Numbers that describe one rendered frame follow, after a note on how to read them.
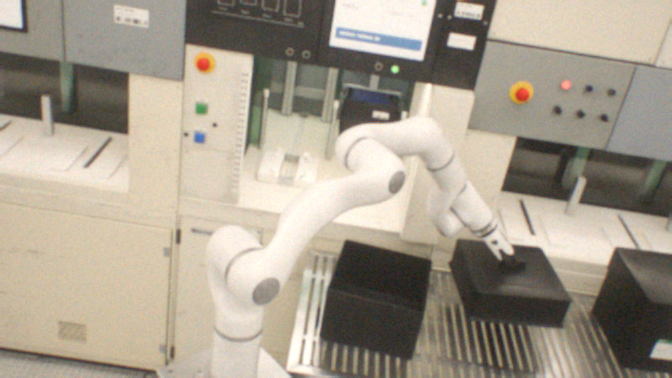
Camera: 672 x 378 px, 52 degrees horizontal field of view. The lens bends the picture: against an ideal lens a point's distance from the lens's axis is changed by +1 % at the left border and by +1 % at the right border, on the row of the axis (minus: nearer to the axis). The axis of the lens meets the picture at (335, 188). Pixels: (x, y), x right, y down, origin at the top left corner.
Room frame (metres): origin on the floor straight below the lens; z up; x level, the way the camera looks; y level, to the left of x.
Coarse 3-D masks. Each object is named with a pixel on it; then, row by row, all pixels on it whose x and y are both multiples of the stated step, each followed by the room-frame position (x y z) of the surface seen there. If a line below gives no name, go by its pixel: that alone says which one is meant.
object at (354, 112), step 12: (348, 84) 2.63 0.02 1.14; (372, 84) 2.61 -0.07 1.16; (396, 96) 2.65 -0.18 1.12; (348, 108) 2.53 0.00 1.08; (360, 108) 2.53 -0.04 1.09; (372, 108) 2.53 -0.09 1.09; (384, 108) 2.53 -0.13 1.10; (396, 108) 2.53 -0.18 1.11; (348, 120) 2.53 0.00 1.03; (360, 120) 2.53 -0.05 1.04; (372, 120) 2.53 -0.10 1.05; (384, 120) 2.53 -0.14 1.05
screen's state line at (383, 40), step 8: (336, 32) 2.01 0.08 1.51; (344, 32) 2.01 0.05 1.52; (352, 32) 2.01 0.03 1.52; (360, 32) 2.01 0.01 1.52; (368, 32) 2.01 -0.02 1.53; (360, 40) 2.01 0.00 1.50; (368, 40) 2.01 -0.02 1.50; (376, 40) 2.01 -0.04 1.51; (384, 40) 2.01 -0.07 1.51; (392, 40) 2.01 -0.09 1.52; (400, 40) 2.01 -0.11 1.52; (408, 40) 2.01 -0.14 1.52; (416, 40) 2.01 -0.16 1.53; (400, 48) 2.01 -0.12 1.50; (408, 48) 2.01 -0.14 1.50; (416, 48) 2.01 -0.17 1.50
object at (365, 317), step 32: (352, 256) 1.81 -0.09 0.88; (384, 256) 1.80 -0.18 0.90; (416, 256) 1.78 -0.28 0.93; (352, 288) 1.79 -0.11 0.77; (384, 288) 1.79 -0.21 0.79; (416, 288) 1.78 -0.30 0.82; (352, 320) 1.53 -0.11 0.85; (384, 320) 1.52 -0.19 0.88; (416, 320) 1.51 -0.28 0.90; (384, 352) 1.52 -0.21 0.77
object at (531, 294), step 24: (480, 240) 1.92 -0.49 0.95; (456, 264) 1.84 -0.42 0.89; (480, 264) 1.78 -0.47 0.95; (504, 264) 1.78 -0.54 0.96; (528, 264) 1.82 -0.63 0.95; (480, 288) 1.65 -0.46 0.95; (504, 288) 1.67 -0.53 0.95; (528, 288) 1.69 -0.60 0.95; (552, 288) 1.72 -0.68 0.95; (480, 312) 1.63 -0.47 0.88; (504, 312) 1.64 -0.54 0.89; (528, 312) 1.65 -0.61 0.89; (552, 312) 1.66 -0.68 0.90
